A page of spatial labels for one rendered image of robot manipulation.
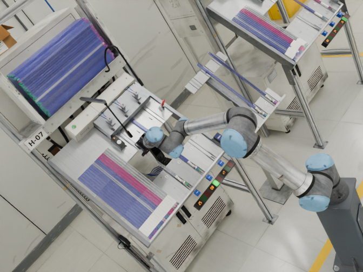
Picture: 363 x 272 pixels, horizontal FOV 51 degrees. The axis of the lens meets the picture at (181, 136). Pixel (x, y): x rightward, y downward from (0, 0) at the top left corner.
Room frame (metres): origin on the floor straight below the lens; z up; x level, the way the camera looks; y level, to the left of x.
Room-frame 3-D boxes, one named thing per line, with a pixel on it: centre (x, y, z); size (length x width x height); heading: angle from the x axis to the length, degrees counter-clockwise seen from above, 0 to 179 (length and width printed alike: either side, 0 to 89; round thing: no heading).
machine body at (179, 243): (2.16, 0.42, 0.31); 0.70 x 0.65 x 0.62; 116
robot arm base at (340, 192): (1.21, -0.44, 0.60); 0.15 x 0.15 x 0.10
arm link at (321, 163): (1.20, -0.43, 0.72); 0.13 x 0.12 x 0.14; 133
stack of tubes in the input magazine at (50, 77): (2.07, 0.31, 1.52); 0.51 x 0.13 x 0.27; 116
